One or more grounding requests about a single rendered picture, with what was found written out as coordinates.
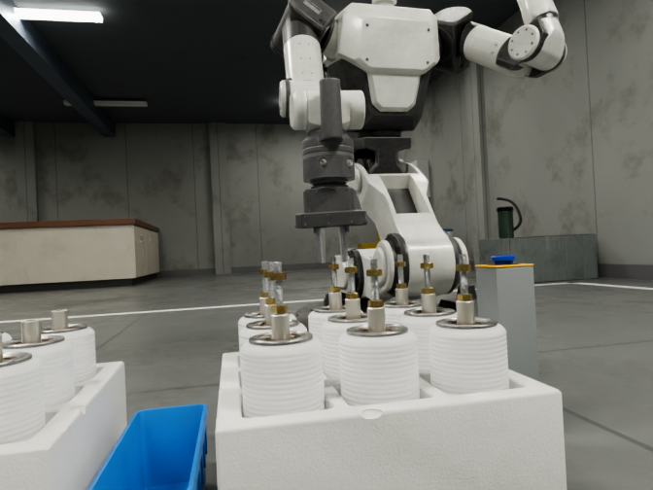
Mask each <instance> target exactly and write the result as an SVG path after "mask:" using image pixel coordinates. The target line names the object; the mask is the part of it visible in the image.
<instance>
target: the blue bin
mask: <svg viewBox="0 0 653 490"><path fill-rule="evenodd" d="M207 417H208V406H207V405H206V404H202V403H199V404H189V405H179V406H170V407H161V408H152V409H144V410H139V411H137V412H135V413H134V414H133V416H132V418H131V419H130V421H129V422H128V424H127V426H126V427H125V429H124V430H123V432H122V434H121V435H120V438H119V439H118V441H117V442H116V444H115V446H114V447H113V449H112V450H111V452H110V454H109V455H108V457H107V459H106V460H105V462H104V463H103V465H102V467H101V468H100V470H99V471H98V473H97V475H96V476H95V478H94V480H93V481H92V482H91V483H90V485H89V487H88V488H87V490H205V487H206V454H207V453H208V450H207V429H206V424H207Z"/></svg>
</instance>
